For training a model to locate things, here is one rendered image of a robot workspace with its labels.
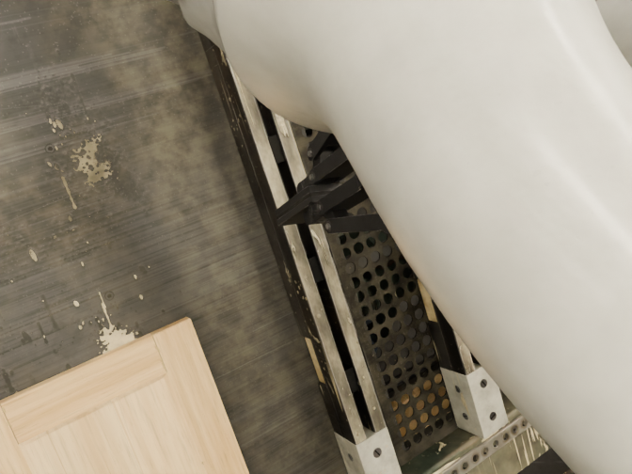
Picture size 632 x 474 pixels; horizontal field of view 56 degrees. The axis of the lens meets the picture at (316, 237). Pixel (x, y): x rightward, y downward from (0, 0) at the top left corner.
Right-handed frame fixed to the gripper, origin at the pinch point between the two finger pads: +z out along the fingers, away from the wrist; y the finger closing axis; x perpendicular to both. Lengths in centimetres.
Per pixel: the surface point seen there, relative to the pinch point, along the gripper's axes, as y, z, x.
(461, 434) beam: 34, 45, 47
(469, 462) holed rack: 38, 43, 45
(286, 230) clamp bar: -4.5, 29.8, 13.2
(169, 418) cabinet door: 17.1, 43.0, -4.5
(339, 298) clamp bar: 6.2, 32.7, 20.8
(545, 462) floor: 68, 110, 131
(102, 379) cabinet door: 9.9, 40.9, -12.8
